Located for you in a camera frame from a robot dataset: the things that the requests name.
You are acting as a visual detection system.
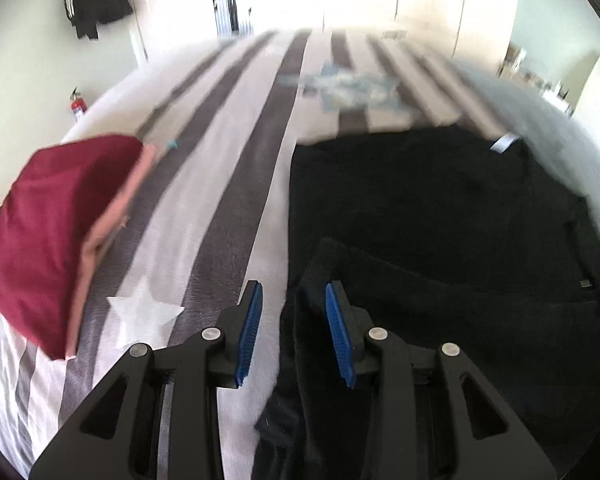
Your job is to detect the red fire extinguisher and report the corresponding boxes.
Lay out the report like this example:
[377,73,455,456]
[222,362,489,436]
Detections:
[70,88,87,120]

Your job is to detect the pink folded garment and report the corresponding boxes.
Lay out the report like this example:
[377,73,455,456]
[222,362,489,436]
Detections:
[65,144,158,360]

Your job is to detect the striped clothes in doorway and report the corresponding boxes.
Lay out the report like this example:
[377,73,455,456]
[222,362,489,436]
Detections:
[213,0,252,38]

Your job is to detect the cluttered side table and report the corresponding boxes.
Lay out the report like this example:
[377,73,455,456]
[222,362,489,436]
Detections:
[498,44,573,117]

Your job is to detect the black sweatshirt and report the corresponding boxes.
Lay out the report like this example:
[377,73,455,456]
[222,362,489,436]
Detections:
[252,126,600,479]

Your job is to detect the maroon folded garment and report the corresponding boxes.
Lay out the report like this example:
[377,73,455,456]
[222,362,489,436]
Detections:
[0,134,151,360]

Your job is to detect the striped grey blue bedspread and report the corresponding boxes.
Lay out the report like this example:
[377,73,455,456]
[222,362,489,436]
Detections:
[0,30,600,479]

